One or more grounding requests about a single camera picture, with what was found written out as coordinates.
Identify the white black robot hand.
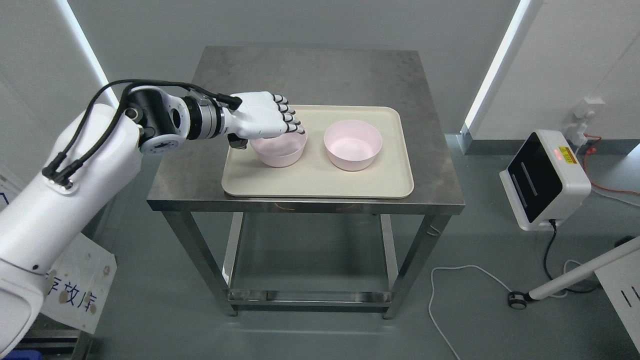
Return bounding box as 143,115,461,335
222,91,306,150

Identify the pink bowl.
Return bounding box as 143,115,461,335
249,133,308,167
323,120,383,172

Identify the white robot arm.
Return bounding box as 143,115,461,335
1,79,306,356

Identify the beige plastic tray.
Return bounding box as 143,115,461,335
221,104,414,199

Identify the stainless steel table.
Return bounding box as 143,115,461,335
147,46,466,321

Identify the white black box device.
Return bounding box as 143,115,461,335
499,129,592,231

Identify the white stand leg with caster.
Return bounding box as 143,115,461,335
507,236,640,310

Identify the white cabinet corner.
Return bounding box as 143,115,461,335
595,250,640,350

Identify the black power cable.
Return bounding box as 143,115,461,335
543,220,601,294

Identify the white wall socket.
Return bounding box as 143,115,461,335
563,96,605,150

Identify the orange cable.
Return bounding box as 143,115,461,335
582,135,640,196

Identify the white floor cable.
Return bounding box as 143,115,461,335
428,265,568,360

